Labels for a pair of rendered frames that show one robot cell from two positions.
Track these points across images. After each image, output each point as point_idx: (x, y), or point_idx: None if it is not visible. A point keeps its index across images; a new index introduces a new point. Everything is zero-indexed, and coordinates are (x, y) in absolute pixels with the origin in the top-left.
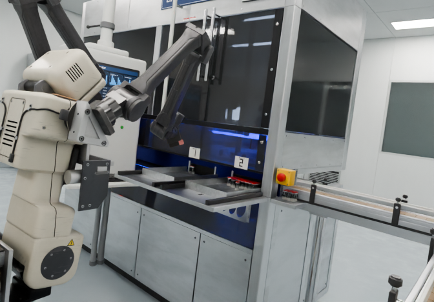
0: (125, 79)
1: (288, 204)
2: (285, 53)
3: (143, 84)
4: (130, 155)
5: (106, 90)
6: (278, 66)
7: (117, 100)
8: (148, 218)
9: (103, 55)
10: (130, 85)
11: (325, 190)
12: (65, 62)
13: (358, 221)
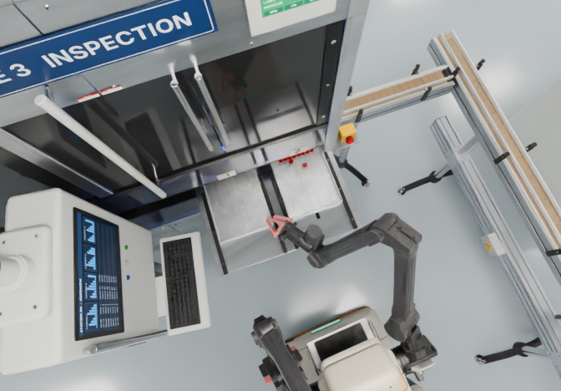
0: (86, 238)
1: (352, 144)
2: (350, 67)
3: (412, 308)
4: (142, 236)
5: (101, 275)
6: (339, 80)
7: (418, 333)
8: (184, 221)
9: (65, 283)
10: (407, 320)
11: (366, 106)
12: (401, 387)
13: (396, 109)
